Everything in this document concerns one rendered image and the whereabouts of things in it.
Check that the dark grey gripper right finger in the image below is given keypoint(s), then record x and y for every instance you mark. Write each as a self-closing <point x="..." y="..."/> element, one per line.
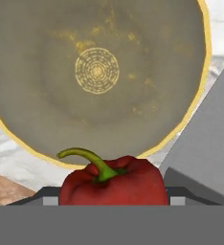
<point x="181" y="195"/>

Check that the grey sink basin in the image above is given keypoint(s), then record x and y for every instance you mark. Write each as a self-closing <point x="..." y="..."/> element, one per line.
<point x="206" y="140"/>

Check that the grey bowl with yellow rim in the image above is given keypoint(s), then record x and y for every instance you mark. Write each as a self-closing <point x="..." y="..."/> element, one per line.
<point x="98" y="73"/>

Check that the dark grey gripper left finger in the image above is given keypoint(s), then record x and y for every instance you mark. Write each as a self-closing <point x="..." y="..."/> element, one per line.
<point x="47" y="195"/>

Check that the red bell pepper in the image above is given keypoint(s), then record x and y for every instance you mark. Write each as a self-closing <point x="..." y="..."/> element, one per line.
<point x="123" y="185"/>

